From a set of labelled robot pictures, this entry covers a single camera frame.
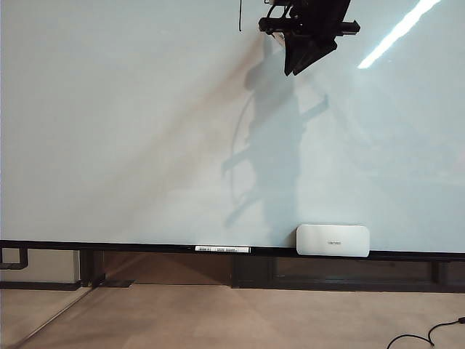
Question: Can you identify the marker pen with white label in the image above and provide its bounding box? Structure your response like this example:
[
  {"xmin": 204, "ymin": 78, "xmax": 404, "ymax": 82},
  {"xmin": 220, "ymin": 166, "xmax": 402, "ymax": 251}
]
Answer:
[{"xmin": 194, "ymin": 245, "xmax": 252, "ymax": 254}]

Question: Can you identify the black pipe bracket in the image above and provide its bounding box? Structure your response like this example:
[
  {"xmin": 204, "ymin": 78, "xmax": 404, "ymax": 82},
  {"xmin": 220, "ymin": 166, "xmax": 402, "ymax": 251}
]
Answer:
[{"xmin": 0, "ymin": 247, "xmax": 30, "ymax": 270}]

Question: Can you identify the black baseboard strip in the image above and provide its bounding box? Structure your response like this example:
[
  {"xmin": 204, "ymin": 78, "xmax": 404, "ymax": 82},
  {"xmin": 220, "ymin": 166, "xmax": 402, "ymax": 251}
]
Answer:
[{"xmin": 0, "ymin": 281, "xmax": 81, "ymax": 292}]

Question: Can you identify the black floor plate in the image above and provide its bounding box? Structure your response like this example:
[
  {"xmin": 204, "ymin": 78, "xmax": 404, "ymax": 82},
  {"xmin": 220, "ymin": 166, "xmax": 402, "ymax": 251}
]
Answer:
[{"xmin": 91, "ymin": 278, "xmax": 136, "ymax": 289}]

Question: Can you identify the white board eraser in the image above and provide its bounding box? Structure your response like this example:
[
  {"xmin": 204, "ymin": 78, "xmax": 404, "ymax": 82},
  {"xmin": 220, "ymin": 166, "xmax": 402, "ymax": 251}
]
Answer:
[{"xmin": 296, "ymin": 224, "xmax": 371, "ymax": 258}]

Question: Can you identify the white glass whiteboard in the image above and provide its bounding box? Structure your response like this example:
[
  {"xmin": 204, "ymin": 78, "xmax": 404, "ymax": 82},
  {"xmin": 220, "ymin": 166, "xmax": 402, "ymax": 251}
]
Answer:
[{"xmin": 0, "ymin": 0, "xmax": 465, "ymax": 254}]

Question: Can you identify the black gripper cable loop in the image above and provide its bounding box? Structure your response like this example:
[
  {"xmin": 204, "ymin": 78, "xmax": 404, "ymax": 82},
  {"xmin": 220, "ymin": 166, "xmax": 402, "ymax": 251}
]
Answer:
[{"xmin": 266, "ymin": 3, "xmax": 294, "ymax": 20}]

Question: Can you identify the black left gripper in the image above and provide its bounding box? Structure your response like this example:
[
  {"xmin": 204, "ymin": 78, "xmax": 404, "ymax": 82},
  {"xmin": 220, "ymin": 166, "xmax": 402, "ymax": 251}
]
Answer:
[{"xmin": 258, "ymin": 0, "xmax": 361, "ymax": 77}]

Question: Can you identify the black whiteboard tray ledge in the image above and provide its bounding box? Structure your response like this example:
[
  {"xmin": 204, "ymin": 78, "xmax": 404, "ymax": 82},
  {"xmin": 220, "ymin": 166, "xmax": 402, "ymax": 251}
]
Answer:
[{"xmin": 0, "ymin": 239, "xmax": 465, "ymax": 261}]

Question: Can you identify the metal floor strip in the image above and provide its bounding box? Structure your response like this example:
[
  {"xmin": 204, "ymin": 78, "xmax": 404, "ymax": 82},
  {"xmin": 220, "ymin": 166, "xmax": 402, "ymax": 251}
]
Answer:
[{"xmin": 13, "ymin": 286, "xmax": 92, "ymax": 347}]

